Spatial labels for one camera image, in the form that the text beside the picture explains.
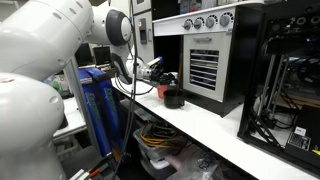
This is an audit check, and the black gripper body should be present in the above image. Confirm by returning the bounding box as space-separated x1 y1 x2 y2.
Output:
148 65 168 84

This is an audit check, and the thin wooden stick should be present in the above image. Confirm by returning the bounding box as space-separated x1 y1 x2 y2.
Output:
176 49 185 92

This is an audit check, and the red plastic cup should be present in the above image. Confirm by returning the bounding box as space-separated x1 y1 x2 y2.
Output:
156 84 168 100

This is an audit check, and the grey fridge water dispenser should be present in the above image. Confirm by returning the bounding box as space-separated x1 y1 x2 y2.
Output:
137 17 149 45

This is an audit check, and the white toy kitchen stove unit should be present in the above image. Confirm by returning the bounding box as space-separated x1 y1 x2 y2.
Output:
151 0 268 118

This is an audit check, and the blue bag with green print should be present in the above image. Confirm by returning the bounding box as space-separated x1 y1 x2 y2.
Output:
87 67 126 151

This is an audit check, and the grey stove knob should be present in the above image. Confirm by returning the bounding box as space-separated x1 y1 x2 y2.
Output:
193 16 205 30
205 14 217 29
182 18 194 31
218 11 235 28

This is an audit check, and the black computer monitor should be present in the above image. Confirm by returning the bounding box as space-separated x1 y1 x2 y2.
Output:
92 45 112 67
74 43 94 68

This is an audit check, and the white oven door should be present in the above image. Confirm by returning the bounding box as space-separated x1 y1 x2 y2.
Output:
182 31 234 103

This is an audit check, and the clear plastic storage bin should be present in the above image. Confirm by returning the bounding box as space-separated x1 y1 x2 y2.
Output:
132 128 189 180

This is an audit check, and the pink bag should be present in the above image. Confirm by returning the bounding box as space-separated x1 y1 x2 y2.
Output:
165 144 201 168

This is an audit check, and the blue storage bin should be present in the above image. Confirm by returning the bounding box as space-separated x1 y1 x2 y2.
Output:
77 68 113 158

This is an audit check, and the clear plastic bag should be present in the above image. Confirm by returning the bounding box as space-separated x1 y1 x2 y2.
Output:
166 151 234 180

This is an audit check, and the white side table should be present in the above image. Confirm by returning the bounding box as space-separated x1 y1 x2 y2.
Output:
53 96 88 143

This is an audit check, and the black pot with handle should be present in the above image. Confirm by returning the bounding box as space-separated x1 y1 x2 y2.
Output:
163 88 186 110

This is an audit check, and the black camera stand pole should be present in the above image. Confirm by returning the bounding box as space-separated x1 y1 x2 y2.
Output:
111 0 139 180

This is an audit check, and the yellow cable coil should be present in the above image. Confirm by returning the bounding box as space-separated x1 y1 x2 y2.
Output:
139 123 181 149

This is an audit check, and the aluminium profile post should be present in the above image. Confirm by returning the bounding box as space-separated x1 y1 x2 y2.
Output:
63 54 103 158

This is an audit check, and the black frame 3D printer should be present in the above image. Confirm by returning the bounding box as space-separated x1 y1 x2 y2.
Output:
237 0 320 178

